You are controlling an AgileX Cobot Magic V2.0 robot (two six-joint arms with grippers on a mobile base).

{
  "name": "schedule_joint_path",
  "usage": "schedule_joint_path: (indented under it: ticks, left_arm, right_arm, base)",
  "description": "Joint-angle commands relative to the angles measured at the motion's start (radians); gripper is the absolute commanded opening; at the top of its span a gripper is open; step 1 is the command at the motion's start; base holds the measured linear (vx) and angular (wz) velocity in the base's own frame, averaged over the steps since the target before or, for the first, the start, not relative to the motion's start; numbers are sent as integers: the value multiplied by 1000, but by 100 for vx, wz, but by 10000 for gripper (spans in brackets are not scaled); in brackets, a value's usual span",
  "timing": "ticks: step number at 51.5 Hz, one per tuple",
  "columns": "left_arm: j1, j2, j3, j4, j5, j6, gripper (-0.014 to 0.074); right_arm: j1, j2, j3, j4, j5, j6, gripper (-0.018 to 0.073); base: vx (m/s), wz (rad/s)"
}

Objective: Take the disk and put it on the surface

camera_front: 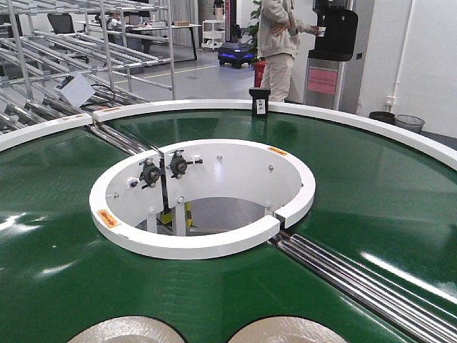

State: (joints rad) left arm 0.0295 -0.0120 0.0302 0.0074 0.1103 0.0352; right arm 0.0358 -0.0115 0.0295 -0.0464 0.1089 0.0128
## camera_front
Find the white box on rack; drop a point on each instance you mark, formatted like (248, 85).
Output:
(75, 89)

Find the beige plate black rim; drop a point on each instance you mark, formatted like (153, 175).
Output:
(285, 329)
(129, 329)

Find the black water dispenser machine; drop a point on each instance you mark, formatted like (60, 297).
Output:
(334, 46)

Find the black sensor box on rim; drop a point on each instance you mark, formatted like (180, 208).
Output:
(260, 97)

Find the person in beige clothes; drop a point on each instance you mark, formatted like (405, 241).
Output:
(278, 43)

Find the mesh waste bin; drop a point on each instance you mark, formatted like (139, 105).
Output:
(411, 123)

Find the blue lit mobile robot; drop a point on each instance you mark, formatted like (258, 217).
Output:
(236, 54)

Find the white outer conveyor rim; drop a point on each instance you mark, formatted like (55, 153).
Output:
(425, 145)

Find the metal roller rack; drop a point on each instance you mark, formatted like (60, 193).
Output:
(113, 58)

